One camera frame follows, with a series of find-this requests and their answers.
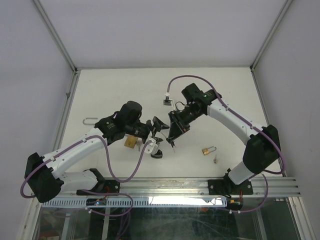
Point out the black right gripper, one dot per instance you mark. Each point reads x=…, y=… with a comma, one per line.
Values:
x=175, y=131

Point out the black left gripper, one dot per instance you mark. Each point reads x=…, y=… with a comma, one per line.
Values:
x=158, y=125

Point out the medium brass padlock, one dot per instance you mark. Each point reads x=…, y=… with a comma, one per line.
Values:
x=131, y=141

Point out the large brass padlock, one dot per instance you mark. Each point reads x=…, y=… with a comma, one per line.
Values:
x=89, y=121

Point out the black padlock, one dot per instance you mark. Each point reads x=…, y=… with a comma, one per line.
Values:
x=154, y=139

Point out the black headed key pair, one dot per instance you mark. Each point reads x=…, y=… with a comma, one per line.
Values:
x=172, y=146

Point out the silver key bunch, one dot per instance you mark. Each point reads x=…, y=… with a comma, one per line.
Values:
x=139, y=145

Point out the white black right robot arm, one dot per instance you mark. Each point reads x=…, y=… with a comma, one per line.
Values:
x=262, y=145

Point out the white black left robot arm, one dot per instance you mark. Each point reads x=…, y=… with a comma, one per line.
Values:
x=47, y=175

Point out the small brass padlock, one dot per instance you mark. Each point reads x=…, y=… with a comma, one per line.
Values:
x=208, y=150

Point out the small keys near small padlock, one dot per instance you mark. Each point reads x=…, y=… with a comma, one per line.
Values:
x=215, y=160

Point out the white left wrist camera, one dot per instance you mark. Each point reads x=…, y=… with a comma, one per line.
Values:
x=151, y=145

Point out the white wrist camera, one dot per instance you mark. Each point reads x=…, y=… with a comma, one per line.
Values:
x=168, y=101
x=151, y=145

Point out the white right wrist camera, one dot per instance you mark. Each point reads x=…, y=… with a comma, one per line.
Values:
x=168, y=101

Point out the white slotted cable duct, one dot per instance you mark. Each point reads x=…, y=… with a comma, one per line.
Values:
x=137, y=202

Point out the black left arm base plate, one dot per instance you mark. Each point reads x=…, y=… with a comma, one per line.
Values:
x=103, y=187

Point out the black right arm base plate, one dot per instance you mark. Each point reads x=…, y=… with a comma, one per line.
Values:
x=227, y=188

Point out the aluminium mounting rail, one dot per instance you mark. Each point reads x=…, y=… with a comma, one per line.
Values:
x=273, y=186

